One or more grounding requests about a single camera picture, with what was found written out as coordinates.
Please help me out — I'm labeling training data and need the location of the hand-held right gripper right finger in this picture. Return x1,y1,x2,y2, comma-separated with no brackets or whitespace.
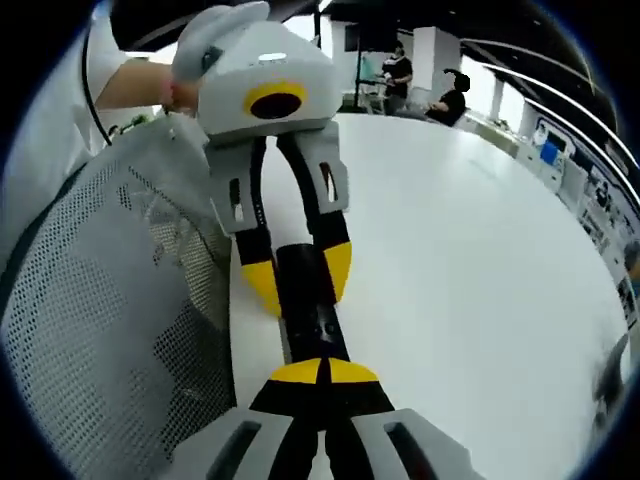
325,358,487,480

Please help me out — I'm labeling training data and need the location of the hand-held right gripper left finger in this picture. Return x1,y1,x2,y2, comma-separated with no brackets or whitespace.
169,357,327,480

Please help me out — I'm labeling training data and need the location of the black remote control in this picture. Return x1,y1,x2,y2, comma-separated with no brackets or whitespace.
274,243,351,367

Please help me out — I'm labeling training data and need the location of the person's left hand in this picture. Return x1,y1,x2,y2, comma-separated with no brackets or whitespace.
160,78,202,114

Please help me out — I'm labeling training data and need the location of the grey mesh office chair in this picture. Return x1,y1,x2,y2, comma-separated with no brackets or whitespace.
0,117,239,480

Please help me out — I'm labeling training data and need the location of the person's white shirt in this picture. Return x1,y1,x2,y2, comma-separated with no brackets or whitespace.
0,14,169,251

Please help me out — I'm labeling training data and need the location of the black grey headset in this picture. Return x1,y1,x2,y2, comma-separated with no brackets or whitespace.
591,332,632,417

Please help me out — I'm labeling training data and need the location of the blue bin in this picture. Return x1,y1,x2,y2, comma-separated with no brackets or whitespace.
539,139,561,167

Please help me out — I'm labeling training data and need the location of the black cable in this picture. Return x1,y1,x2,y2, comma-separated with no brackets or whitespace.
83,27,110,147

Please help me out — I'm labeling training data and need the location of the blue white wall display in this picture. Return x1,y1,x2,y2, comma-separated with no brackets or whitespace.
529,113,640,327

